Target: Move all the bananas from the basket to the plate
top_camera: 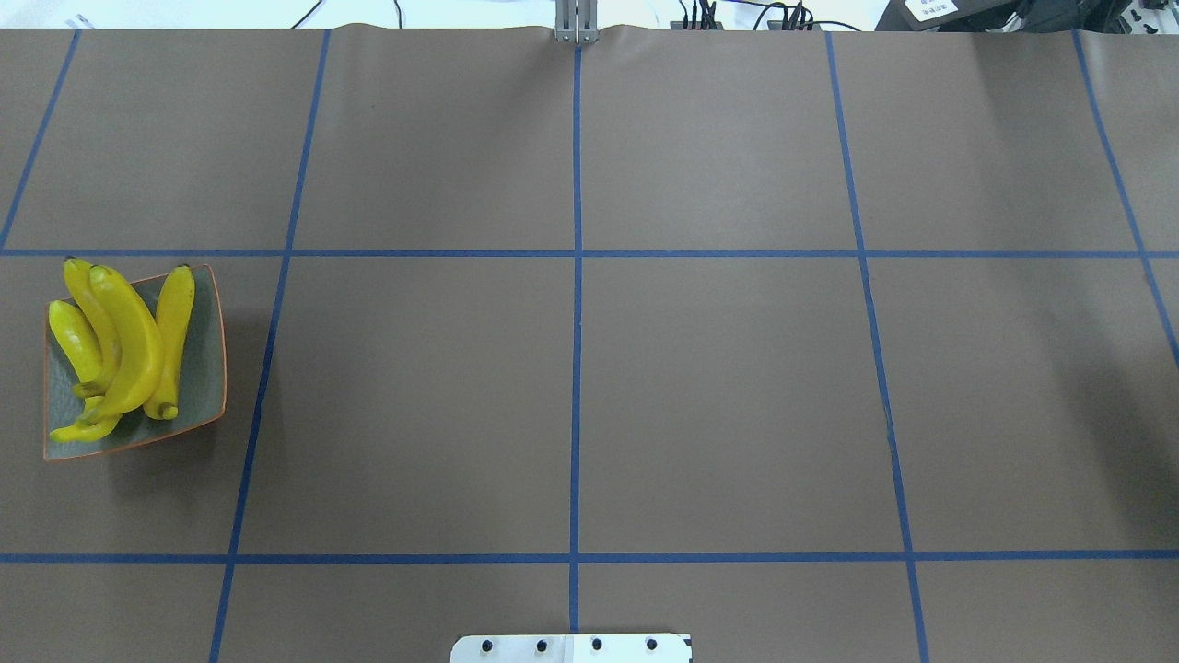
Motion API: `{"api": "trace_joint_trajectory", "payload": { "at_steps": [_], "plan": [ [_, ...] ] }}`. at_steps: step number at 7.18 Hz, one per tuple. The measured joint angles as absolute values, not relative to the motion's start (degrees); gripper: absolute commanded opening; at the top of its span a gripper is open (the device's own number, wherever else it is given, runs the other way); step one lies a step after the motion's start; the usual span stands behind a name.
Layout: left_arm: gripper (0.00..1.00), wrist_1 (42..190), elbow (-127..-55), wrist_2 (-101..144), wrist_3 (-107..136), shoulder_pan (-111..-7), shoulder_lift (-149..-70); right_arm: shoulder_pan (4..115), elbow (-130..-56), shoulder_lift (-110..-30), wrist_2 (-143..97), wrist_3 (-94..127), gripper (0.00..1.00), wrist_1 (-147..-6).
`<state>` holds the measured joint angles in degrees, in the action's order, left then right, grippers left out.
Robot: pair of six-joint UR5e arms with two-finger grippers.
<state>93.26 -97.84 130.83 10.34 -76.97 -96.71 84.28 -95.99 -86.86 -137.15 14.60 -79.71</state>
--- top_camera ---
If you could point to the grey square plate orange rim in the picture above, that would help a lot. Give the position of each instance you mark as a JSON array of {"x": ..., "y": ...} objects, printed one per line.
[{"x": 203, "y": 386}]

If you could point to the aluminium frame post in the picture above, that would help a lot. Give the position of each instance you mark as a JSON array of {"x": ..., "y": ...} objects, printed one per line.
[{"x": 576, "y": 21}]

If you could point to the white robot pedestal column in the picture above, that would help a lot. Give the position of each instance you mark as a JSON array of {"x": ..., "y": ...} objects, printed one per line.
[{"x": 625, "y": 647}]

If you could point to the black box white label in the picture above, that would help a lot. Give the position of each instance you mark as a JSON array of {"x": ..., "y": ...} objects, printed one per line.
[{"x": 923, "y": 16}]

